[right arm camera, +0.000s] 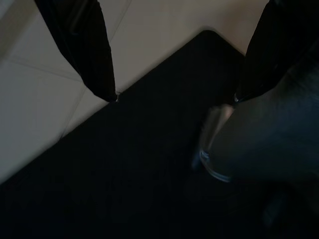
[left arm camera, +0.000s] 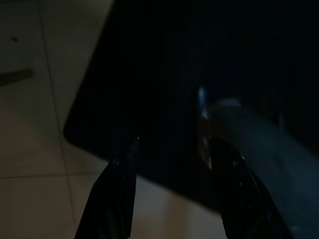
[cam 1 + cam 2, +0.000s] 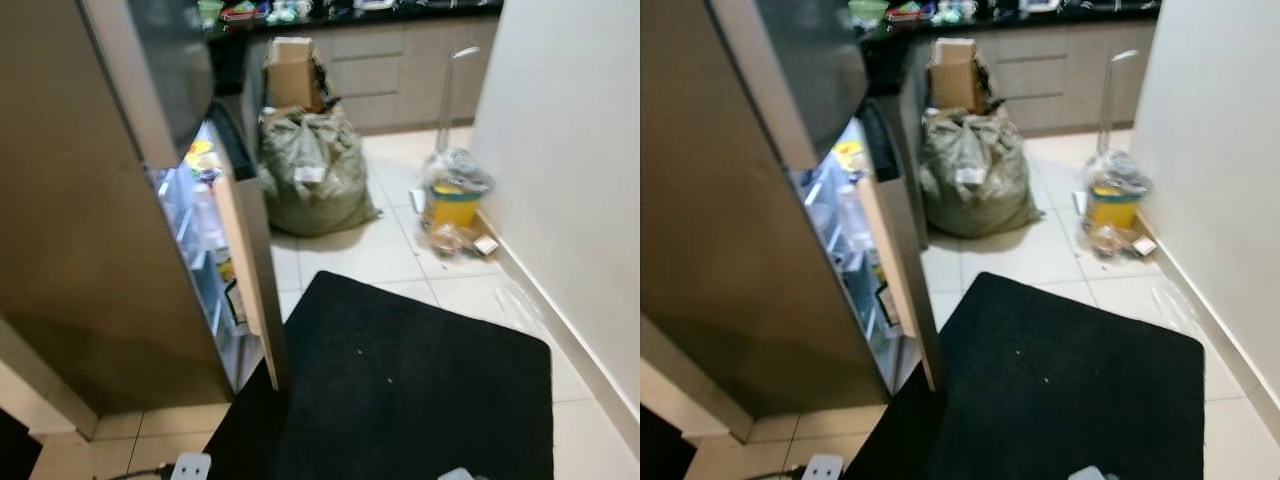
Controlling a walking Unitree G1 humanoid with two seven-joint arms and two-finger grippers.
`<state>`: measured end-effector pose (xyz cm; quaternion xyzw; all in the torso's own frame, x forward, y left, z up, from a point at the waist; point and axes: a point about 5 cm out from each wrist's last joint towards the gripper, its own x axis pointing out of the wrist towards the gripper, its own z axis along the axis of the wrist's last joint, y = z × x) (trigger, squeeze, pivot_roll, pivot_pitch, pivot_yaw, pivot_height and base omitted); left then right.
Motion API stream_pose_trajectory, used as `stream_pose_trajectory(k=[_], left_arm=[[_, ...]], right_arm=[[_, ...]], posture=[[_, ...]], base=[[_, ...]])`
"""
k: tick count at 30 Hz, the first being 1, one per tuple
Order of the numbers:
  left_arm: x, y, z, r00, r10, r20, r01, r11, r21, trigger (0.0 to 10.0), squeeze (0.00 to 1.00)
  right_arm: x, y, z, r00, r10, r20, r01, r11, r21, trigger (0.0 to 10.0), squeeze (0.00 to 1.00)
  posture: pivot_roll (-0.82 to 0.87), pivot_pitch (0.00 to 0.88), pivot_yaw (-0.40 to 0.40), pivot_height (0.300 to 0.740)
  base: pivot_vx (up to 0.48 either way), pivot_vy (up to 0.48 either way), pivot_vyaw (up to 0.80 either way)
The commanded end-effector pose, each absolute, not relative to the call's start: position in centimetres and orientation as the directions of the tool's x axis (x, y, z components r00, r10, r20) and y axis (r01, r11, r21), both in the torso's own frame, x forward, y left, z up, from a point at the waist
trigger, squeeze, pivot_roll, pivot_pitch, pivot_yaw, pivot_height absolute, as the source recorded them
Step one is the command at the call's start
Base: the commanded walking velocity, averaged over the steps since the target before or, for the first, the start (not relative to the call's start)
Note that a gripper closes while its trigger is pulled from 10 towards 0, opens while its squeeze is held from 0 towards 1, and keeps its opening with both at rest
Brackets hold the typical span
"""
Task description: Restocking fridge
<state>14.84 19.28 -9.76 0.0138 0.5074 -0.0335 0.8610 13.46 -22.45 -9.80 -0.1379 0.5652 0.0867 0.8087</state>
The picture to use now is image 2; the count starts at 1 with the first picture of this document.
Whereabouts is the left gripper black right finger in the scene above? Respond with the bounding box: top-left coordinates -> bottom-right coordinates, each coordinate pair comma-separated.
208,136 -> 292,239

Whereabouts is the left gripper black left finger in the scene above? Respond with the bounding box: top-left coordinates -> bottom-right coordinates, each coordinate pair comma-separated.
75,136 -> 140,239

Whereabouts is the black rounded-corner floor mat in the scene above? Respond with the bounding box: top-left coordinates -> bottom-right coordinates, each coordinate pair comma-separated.
63,0 -> 319,225

